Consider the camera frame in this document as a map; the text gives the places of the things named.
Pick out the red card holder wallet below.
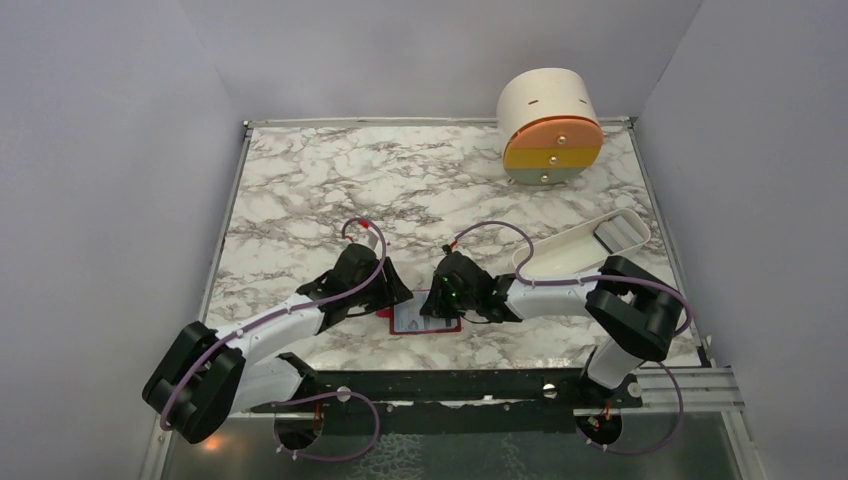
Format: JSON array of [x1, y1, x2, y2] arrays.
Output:
[[376, 290, 462, 336]]

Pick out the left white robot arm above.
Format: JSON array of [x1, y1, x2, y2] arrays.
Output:
[[142, 244, 413, 444]]

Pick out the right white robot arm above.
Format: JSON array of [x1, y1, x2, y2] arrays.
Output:
[[420, 252, 685, 407]]

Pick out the credit cards in tray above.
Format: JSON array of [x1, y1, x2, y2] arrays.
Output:
[[593, 216, 645, 255]]

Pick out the white plastic tray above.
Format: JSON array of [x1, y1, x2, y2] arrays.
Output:
[[520, 208, 651, 279]]

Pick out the round pastel drawer organizer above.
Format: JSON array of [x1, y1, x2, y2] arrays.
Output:
[[496, 68, 604, 186]]

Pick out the black mounting rail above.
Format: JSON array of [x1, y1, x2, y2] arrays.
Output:
[[253, 368, 642, 436]]

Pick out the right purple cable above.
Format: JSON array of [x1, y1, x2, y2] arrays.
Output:
[[442, 220, 694, 457]]

